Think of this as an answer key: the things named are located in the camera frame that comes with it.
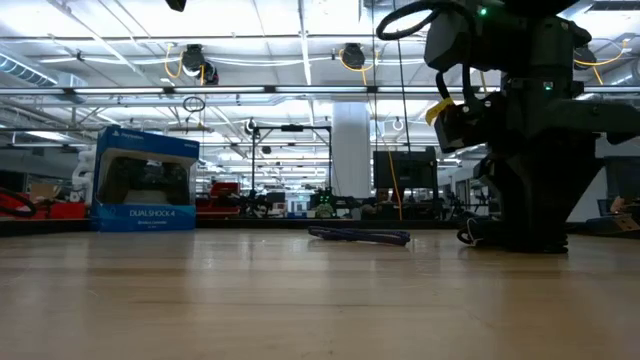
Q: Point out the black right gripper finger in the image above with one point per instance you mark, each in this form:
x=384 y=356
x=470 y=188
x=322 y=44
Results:
x=562 y=200
x=520 y=200

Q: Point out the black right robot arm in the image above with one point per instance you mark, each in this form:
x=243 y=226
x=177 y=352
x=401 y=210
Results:
x=525 y=40

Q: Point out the black monitor on stand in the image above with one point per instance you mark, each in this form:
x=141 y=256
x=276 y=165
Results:
x=405 y=170

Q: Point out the white pillar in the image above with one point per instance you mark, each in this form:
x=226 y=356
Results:
x=351 y=160

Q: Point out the white robot figure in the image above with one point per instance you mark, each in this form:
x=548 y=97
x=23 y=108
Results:
x=84 y=175

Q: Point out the red storage boxes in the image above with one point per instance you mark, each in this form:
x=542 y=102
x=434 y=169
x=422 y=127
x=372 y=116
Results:
x=225 y=192

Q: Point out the green-lit device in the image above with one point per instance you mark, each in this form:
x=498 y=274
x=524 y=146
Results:
x=324 y=202

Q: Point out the blue DualShock controller box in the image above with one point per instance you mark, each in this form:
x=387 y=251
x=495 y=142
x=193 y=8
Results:
x=145 y=215

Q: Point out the red bin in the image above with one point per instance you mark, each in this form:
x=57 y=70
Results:
x=65 y=210

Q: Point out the black wall monitor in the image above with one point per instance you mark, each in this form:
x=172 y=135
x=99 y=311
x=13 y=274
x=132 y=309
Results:
x=622 y=175

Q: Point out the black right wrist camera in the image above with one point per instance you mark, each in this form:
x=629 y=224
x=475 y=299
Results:
x=462 y=127

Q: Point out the silver ventilation duct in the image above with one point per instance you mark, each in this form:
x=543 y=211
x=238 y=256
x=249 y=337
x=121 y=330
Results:
x=25 y=70

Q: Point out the black frame stand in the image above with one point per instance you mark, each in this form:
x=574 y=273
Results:
x=291 y=128

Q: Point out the black aluminium table frame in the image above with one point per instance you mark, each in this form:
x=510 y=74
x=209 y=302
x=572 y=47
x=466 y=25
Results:
x=300 y=224

